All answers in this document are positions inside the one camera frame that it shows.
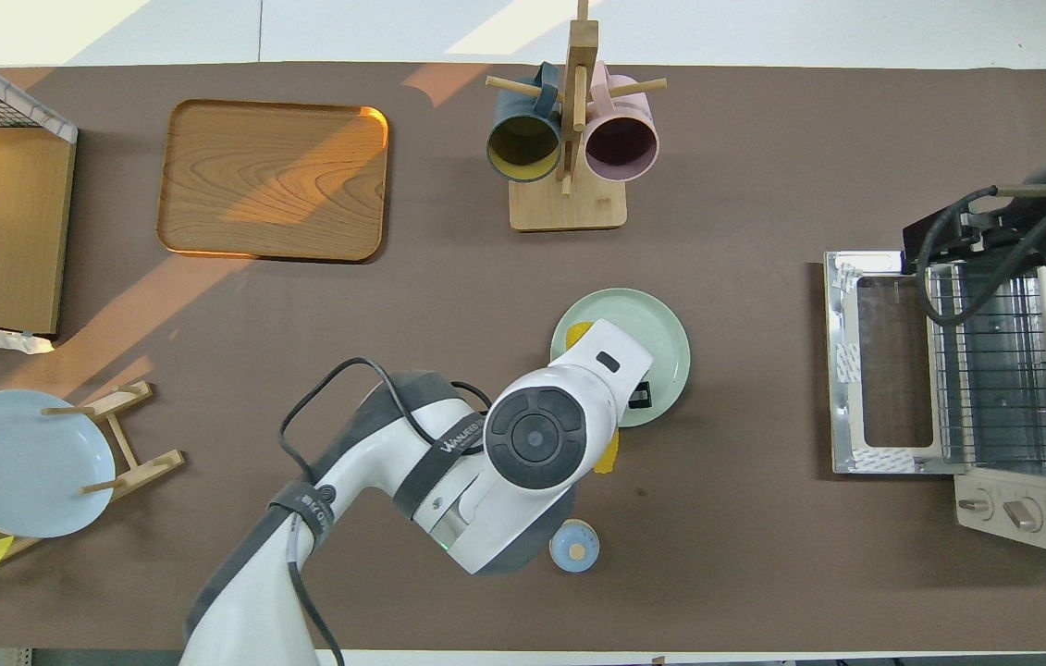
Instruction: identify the wooden plate rack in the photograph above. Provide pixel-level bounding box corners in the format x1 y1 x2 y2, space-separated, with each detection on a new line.
0 380 187 561

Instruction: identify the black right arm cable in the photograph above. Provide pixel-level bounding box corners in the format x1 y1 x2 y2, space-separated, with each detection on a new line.
916 180 1046 389

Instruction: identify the light blue plate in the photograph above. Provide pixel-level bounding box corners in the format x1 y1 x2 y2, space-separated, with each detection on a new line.
0 389 117 539

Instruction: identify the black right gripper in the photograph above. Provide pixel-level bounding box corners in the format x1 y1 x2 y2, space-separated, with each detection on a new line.
902 196 1004 276

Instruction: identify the dark blue mug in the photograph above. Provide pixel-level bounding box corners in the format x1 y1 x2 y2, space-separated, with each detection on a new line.
486 62 564 183

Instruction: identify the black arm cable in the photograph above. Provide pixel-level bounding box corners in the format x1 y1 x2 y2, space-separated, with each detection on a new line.
916 180 1046 389
278 357 496 666

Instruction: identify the yellow corn cob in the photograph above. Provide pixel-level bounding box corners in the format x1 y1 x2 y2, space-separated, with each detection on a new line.
565 320 621 475

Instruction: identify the wooden serving tray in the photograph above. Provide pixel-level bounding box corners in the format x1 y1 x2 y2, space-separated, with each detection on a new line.
156 99 390 265

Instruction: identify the brown table mat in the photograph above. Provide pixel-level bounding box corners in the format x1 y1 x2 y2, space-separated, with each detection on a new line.
0 63 1046 653

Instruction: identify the pink mug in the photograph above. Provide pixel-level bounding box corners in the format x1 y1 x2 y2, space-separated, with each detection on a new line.
583 62 660 183

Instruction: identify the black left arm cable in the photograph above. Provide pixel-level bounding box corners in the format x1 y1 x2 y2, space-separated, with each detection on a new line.
278 357 496 666

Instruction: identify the wooden mug rack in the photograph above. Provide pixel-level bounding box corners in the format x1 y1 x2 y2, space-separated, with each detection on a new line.
486 0 669 232

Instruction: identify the pale green plate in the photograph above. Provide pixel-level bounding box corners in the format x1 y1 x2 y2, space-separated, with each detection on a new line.
550 288 692 429

